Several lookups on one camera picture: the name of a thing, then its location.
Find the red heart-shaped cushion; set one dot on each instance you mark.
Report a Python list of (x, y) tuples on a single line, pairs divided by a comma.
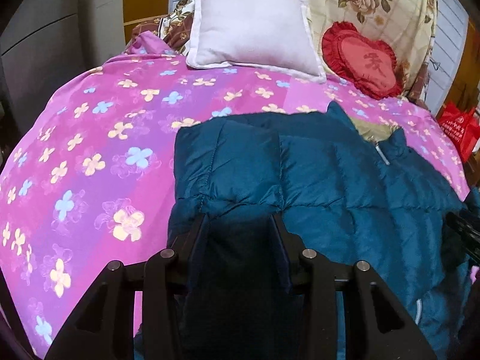
[(363, 60)]

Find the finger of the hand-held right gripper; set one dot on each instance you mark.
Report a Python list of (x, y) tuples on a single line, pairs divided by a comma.
[(465, 230)]

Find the beige rose-print quilt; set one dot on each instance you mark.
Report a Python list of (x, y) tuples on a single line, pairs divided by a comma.
[(375, 3)]

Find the white pillow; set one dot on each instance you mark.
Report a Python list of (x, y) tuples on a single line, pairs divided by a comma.
[(249, 32)]

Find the blue puffer jacket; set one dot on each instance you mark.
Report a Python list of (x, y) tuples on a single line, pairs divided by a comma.
[(337, 180)]

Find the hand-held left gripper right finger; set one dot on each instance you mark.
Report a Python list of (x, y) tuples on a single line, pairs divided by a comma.
[(280, 237)]

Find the grey wardrobe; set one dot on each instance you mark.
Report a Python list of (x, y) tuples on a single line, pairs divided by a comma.
[(48, 33)]

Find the pink floral bedsheet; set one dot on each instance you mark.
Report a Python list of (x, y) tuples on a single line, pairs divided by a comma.
[(112, 138)]

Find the brown patterned pillow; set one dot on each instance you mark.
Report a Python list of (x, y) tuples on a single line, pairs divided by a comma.
[(176, 26)]

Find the red shopping bag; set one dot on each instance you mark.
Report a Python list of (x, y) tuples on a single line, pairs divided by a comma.
[(461, 129)]

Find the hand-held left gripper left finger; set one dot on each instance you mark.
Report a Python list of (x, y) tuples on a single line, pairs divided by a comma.
[(201, 238)]

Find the white slatted panel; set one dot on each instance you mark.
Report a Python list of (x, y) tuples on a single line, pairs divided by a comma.
[(450, 45)]

